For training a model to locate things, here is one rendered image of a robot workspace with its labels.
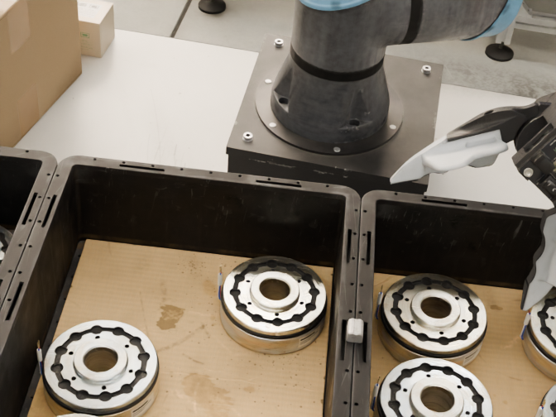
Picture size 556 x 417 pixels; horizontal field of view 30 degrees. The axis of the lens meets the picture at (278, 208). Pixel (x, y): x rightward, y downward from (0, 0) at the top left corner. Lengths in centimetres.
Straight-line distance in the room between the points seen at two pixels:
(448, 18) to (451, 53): 174
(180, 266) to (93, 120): 45
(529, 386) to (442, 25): 45
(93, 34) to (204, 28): 140
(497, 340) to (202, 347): 29
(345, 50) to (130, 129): 37
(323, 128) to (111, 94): 38
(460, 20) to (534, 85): 168
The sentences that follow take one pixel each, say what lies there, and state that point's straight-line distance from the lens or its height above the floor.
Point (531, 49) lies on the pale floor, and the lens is 307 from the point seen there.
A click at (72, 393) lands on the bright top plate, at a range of 93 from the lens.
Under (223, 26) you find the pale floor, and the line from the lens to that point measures 298.
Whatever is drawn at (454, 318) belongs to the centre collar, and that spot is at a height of 87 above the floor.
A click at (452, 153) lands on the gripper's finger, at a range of 80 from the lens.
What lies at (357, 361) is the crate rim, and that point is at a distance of 87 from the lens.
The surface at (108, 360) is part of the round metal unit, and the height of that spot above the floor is 85.
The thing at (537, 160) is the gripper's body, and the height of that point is 114.
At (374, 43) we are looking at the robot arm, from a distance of 123.
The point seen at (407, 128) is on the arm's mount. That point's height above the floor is 80.
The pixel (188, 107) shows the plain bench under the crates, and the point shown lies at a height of 70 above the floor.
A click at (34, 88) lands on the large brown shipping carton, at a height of 76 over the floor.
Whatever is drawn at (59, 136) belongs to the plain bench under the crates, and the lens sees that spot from 145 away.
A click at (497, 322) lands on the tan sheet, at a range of 107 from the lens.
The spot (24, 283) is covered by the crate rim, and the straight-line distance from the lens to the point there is 93.
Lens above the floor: 160
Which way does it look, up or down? 42 degrees down
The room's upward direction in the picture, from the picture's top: 6 degrees clockwise
